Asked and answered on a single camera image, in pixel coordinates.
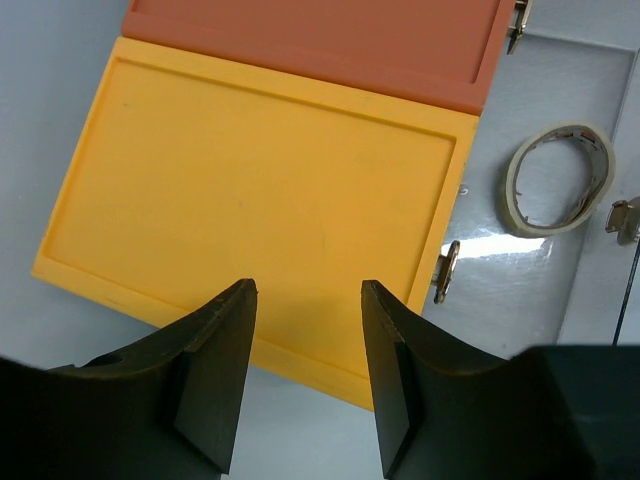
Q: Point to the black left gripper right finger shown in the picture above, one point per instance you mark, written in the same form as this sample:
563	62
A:
447	410

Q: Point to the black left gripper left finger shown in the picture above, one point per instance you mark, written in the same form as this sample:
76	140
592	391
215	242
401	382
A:
164	407

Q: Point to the smoky yellow cabinet drawer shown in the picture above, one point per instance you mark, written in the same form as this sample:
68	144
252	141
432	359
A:
444	271

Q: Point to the yellow masking tape roll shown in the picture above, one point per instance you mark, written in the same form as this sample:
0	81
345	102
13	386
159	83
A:
554	181

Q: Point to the yellow drawer cabinet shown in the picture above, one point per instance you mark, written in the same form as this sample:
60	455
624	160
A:
192	172

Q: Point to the orange drawer cabinet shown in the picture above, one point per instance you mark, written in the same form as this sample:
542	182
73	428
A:
440	53

